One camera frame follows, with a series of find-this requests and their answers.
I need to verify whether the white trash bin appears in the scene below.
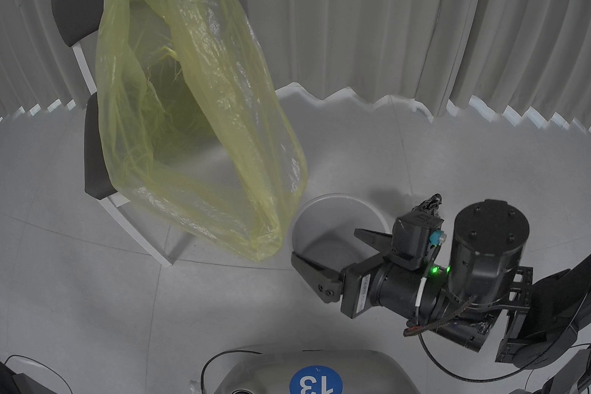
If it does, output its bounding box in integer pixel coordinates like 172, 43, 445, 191
288, 193, 393, 275

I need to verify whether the black cable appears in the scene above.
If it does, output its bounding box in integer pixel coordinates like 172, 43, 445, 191
200, 349, 265, 394
0, 354, 62, 394
417, 330, 591, 384

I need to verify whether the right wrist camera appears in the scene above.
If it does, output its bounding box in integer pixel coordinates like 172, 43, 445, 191
392, 212, 448, 271

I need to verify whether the crumpled black plastic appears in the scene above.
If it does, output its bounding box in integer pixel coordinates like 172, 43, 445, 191
417, 193, 444, 216

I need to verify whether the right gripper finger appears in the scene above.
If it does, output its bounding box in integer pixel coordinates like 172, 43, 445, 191
354, 228, 394, 254
290, 251, 346, 304

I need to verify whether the dark grey white-legged chair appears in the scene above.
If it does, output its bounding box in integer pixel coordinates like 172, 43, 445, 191
51, 0, 186, 267

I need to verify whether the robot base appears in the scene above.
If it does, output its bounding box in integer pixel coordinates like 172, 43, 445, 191
202, 348, 422, 394

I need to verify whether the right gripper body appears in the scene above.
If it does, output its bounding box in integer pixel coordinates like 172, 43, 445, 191
340, 252, 452, 323

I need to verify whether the white curtain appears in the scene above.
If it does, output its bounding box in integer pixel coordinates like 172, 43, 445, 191
0, 0, 491, 126
433, 0, 591, 135

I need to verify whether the yellow plastic bag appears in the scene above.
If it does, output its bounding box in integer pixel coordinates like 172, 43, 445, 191
94, 0, 308, 263

